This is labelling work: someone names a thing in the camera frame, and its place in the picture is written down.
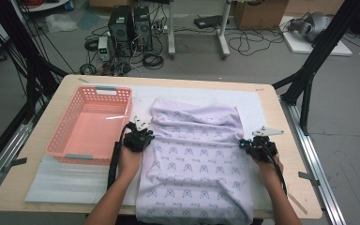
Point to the clear plastic bag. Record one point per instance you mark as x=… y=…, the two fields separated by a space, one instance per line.
x=61 y=23

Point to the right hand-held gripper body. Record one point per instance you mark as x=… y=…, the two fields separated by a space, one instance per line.
x=261 y=150

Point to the black computer tower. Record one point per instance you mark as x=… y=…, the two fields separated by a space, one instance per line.
x=120 y=28
x=143 y=29

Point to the black flat device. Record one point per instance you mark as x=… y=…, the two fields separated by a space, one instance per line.
x=207 y=21

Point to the white metal stand leg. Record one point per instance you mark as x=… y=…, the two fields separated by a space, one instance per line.
x=223 y=34
x=171 y=31

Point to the lilac patterned towel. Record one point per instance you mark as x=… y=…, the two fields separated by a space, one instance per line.
x=193 y=162

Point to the pink plastic basket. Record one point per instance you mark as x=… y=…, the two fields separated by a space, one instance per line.
x=90 y=134

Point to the black frame strut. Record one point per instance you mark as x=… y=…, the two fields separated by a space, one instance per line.
x=28 y=53
x=318 y=53

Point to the grey rounded device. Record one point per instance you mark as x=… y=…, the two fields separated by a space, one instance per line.
x=314 y=25

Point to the white foam mat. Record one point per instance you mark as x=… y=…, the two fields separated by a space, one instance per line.
x=59 y=181

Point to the white power supply unit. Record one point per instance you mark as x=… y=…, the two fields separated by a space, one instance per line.
x=103 y=47

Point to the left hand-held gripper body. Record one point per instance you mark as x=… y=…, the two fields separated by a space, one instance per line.
x=136 y=142

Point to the teal floor sheet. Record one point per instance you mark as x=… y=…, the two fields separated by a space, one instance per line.
x=89 y=20

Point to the brown cardboard box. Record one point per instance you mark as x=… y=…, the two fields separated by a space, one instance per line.
x=259 y=15
x=312 y=6

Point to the aluminium rail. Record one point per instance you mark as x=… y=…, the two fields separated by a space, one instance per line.
x=6 y=156
x=312 y=156

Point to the grey metal bracket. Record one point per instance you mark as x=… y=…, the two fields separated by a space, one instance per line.
x=307 y=177
x=18 y=162

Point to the white round table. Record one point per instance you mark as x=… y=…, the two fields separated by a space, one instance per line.
x=43 y=6

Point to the person's right hand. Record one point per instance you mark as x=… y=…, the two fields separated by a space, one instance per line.
x=267 y=172

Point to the white floor board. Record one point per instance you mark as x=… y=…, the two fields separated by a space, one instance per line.
x=300 y=47

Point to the person's left hand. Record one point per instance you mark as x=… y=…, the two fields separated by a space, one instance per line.
x=129 y=164

